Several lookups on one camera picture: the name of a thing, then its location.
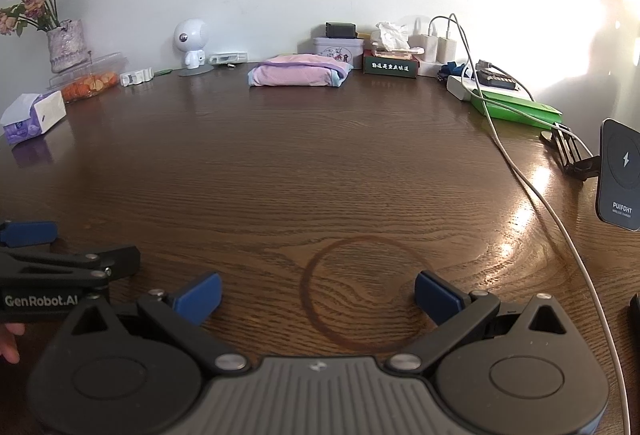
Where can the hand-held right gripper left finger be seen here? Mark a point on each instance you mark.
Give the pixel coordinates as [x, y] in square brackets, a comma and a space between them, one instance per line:
[199, 298]

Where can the white robot figurine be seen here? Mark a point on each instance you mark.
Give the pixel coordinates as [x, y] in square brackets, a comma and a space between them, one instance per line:
[191, 35]

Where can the green flat box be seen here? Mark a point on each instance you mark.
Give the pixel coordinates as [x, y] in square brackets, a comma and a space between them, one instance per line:
[520, 107]

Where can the small green item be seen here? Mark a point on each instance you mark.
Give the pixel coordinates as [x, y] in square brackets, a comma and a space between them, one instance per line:
[163, 71]

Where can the white wall charger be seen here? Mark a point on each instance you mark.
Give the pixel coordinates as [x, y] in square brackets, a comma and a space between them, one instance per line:
[446, 50]
[422, 47]

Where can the white tin box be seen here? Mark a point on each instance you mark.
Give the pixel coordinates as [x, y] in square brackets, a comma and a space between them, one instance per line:
[337, 49]

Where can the mottled white purple vase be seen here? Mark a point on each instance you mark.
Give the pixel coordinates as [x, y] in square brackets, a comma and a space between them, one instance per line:
[67, 46]

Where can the dark green labelled box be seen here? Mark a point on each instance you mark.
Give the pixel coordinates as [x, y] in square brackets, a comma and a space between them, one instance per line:
[391, 66]

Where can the pink clothes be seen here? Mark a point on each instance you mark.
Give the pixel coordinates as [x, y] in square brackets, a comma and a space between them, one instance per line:
[295, 72]

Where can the black folding phone stand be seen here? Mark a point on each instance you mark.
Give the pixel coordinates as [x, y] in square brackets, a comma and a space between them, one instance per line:
[570, 152]

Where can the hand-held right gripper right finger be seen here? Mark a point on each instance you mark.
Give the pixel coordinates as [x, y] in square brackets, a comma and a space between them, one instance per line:
[439, 298]

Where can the white plastic clip gadget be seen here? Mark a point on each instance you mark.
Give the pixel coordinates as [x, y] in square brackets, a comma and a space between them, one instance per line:
[136, 77]

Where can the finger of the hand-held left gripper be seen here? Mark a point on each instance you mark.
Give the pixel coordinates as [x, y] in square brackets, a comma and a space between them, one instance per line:
[30, 233]
[115, 260]

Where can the crumpled white tissue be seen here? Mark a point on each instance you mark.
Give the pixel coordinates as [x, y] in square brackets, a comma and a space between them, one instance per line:
[392, 35]

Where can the black charger brick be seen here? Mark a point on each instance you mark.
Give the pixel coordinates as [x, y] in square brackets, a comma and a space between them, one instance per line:
[340, 29]

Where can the person's left hand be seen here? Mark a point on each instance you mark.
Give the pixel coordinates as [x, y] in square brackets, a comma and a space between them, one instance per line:
[7, 340]

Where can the black flat device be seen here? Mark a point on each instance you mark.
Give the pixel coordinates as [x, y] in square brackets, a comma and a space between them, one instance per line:
[495, 79]

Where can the purple tissue pack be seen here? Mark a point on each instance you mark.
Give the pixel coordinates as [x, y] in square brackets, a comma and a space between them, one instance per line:
[37, 115]

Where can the white power strip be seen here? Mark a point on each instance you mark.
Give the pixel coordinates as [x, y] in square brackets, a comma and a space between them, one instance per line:
[427, 67]

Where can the dark object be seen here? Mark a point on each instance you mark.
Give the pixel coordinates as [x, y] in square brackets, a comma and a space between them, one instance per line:
[635, 312]

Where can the clear plastic container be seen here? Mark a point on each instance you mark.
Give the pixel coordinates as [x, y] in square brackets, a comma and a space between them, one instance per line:
[107, 65]

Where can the white rectangular gadget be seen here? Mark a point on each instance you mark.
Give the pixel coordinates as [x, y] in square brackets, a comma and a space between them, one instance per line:
[229, 58]

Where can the small yellow box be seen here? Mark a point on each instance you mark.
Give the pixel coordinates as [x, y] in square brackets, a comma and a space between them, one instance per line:
[364, 35]

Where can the orange peels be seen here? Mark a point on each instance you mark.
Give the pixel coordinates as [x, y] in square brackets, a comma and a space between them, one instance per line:
[90, 85]

